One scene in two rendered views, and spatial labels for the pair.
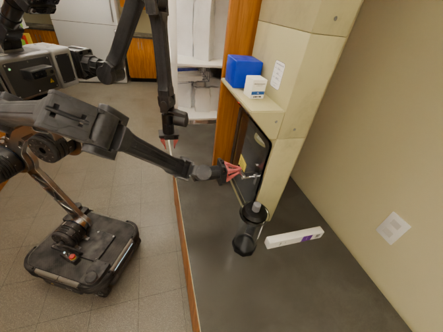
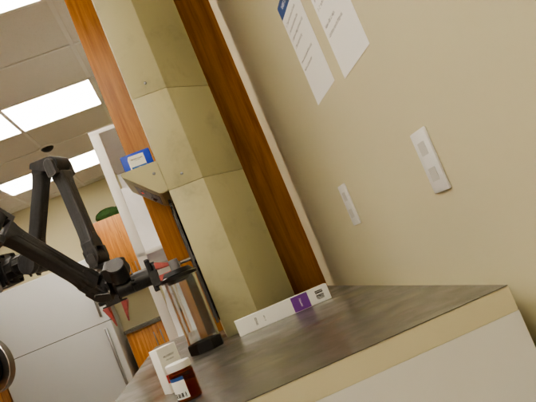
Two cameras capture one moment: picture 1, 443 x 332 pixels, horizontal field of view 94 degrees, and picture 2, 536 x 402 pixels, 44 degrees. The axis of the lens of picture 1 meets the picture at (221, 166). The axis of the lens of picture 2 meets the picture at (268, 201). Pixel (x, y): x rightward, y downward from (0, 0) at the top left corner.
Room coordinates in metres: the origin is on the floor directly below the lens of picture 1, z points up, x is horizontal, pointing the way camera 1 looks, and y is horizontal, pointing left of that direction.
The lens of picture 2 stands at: (-1.26, -0.86, 1.11)
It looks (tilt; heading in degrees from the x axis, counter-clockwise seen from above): 5 degrees up; 13
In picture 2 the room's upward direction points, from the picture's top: 22 degrees counter-clockwise
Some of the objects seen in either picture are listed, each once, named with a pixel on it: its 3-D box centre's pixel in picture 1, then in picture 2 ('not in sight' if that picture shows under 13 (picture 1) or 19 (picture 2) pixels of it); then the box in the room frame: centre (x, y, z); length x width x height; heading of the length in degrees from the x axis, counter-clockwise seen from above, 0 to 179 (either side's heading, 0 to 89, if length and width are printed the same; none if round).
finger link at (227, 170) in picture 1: (230, 171); (166, 270); (0.67, -0.04, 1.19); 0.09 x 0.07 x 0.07; 111
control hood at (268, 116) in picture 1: (246, 105); (148, 190); (0.74, -0.06, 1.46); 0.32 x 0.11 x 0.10; 21
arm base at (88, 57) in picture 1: (93, 65); (16, 266); (0.99, 0.66, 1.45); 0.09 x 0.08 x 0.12; 171
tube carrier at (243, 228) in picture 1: (248, 229); (191, 309); (0.50, -0.14, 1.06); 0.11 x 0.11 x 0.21
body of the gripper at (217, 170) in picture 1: (213, 172); (143, 278); (0.65, 0.03, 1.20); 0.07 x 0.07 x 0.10; 21
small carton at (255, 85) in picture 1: (254, 87); (138, 165); (0.70, -0.07, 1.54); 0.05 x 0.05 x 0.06; 27
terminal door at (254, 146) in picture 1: (244, 163); (194, 262); (0.76, -0.10, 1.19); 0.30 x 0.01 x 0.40; 20
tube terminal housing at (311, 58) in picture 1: (279, 135); (216, 207); (0.80, -0.23, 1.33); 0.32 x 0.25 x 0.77; 21
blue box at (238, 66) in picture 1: (242, 71); (139, 167); (0.82, -0.03, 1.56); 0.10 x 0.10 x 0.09; 21
